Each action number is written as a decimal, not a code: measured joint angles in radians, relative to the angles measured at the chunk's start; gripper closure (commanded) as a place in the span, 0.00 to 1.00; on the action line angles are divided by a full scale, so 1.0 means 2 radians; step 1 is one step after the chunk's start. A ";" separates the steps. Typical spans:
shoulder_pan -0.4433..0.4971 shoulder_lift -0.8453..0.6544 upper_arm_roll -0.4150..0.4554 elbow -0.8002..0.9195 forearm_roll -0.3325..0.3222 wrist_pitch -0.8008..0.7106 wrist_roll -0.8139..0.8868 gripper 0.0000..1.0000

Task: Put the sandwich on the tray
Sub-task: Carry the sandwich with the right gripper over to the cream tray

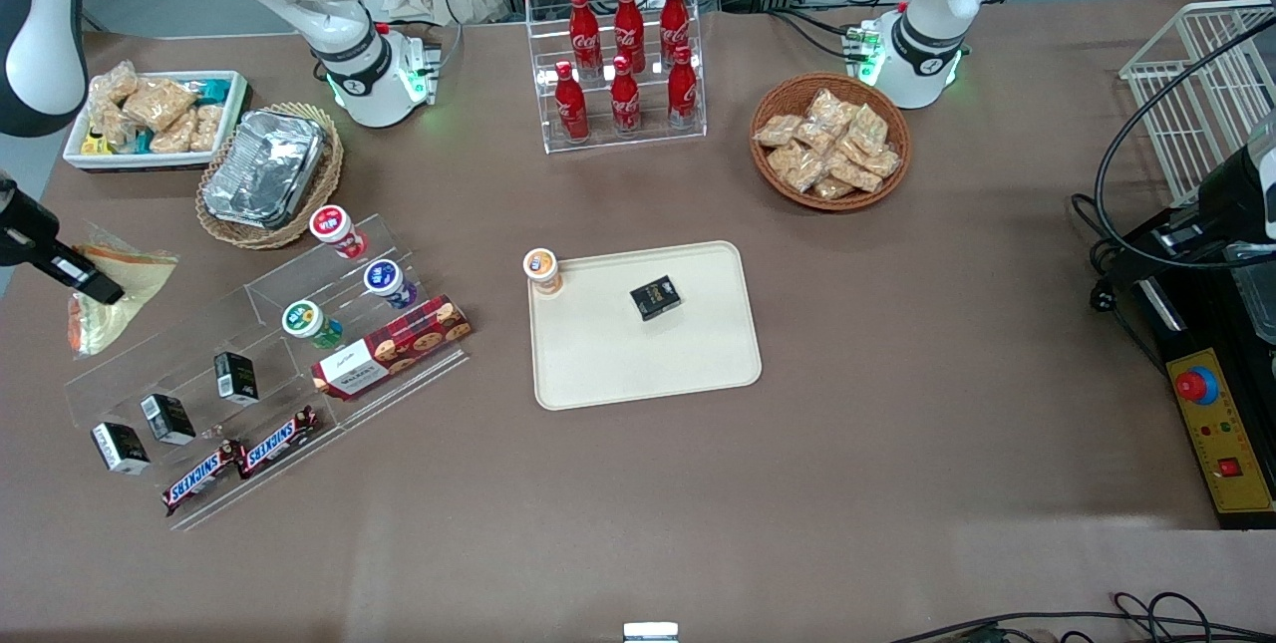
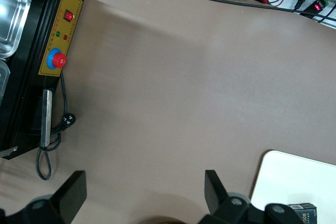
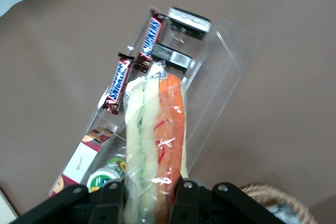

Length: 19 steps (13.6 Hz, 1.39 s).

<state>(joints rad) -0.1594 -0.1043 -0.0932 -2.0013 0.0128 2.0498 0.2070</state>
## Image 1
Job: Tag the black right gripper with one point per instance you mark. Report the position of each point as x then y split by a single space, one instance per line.
22 224

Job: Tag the plastic sandwich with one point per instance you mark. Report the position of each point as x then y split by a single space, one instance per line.
135 269

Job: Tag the white arm base connector box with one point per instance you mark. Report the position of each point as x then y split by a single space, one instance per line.
424 65

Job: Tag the white rectangular snack tray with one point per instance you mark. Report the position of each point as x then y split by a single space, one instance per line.
150 162

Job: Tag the cream plastic serving tray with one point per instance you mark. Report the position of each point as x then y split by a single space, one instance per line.
648 364

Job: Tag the clear acrylic stepped display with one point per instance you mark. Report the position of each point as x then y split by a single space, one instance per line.
120 374

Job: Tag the yellow snack packet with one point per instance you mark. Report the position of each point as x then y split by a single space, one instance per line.
95 141

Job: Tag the black white small carton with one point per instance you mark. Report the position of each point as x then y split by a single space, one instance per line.
120 448
167 419
236 377

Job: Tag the green lid drink cup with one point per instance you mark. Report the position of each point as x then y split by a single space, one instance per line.
304 319

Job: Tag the teal snack packet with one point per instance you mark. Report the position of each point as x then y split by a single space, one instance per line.
211 90

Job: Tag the Snickers chocolate bar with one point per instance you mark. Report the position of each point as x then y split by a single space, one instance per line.
199 479
279 442

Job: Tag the red lid drink cup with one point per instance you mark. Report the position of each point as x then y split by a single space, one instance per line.
334 226

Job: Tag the shallow wicker basket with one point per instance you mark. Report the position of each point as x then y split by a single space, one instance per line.
334 174

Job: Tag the blue lid drink cup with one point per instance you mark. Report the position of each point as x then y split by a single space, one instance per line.
387 279

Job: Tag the red tartan cookie box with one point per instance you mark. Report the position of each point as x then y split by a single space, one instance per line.
399 344

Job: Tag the orange lid drink cup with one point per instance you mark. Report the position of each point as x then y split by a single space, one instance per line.
541 267

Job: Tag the red cola bottle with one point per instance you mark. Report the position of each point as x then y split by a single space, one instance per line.
629 25
675 20
584 35
625 100
571 105
683 90

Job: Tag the clear acrylic bottle rack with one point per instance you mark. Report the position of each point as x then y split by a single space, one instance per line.
543 25

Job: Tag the black gold small box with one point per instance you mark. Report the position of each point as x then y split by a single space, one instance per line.
655 298

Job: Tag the small white device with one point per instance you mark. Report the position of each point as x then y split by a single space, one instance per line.
650 632

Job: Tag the round wicker basket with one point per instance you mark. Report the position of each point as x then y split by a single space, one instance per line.
773 179

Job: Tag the clear bagged cracker pack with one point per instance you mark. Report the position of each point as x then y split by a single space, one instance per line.
869 128
854 172
819 138
884 163
796 166
830 110
832 189
778 131

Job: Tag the green white connector module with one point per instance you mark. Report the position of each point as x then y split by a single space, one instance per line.
865 43

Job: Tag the red emergency stop button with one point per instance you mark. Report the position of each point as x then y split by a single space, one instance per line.
1193 385

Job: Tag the black sealing machine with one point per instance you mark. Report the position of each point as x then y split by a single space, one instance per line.
1211 324

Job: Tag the yellow machine control panel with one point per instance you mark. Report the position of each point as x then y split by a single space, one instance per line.
1221 434

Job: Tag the black grey machine press head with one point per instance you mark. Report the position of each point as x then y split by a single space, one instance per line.
1241 194

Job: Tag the steel food container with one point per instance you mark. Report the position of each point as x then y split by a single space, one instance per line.
1261 304

